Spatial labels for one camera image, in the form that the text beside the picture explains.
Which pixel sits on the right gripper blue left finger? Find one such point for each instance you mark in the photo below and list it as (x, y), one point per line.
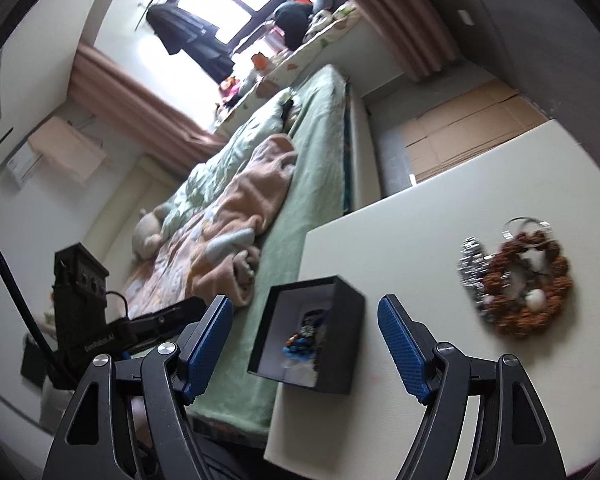
(200, 346)

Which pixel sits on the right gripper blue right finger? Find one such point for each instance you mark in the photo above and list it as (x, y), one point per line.
(427, 368)

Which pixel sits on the black square jewelry box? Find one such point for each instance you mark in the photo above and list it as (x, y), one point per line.
(332, 370)

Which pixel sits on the blue flower jewelry in box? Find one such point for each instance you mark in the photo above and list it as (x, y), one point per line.
(302, 346)

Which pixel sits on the beige stuffed toy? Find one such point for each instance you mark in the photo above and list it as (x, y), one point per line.
(147, 236)

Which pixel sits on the white table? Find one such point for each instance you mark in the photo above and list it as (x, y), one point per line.
(409, 245)

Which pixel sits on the thin silver bangle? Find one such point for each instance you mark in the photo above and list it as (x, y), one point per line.
(528, 232)

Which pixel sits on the pink fleece blanket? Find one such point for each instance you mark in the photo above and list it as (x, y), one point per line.
(225, 260)

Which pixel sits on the pale green quilt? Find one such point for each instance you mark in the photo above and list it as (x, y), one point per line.
(207, 180)

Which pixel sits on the left pink curtain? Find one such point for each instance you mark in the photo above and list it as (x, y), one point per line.
(109, 92)

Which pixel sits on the pink curtain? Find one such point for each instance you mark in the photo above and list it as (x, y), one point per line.
(414, 33)
(109, 92)

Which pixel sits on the bed with green sheet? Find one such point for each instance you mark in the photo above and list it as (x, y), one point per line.
(324, 188)

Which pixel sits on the floral window sill cushion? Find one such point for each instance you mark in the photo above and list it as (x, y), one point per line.
(282, 71)

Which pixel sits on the dark clothes hanging at window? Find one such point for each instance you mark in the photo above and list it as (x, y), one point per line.
(179, 30)

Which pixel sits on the black bag on sill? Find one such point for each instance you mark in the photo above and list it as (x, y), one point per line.
(293, 19)

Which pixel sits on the right pink curtain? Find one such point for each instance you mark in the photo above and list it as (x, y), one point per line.
(414, 33)

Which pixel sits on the pink cloth on wall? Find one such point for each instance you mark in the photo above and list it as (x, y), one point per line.
(67, 150)

